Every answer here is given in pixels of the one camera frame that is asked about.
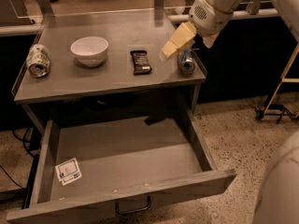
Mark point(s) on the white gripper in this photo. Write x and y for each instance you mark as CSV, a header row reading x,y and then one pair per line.
x,y
207,18

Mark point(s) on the open grey top drawer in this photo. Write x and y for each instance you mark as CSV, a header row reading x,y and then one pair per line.
x,y
158,153

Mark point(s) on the blue silver soda can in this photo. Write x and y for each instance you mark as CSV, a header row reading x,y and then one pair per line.
x,y
186,63

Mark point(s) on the metal railing bar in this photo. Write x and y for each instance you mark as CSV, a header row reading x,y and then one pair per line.
x,y
238,15

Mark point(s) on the white ceramic bowl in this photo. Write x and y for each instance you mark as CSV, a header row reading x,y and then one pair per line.
x,y
90,51

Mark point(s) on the grey cabinet table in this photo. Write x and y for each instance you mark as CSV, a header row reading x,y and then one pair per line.
x,y
143,29

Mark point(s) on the green white soda can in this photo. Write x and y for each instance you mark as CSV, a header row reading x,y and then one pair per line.
x,y
38,61

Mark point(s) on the white paper tag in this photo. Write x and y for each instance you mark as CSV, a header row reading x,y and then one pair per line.
x,y
68,171

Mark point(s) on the black drawer handle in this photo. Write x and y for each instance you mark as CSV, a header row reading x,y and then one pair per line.
x,y
133,205

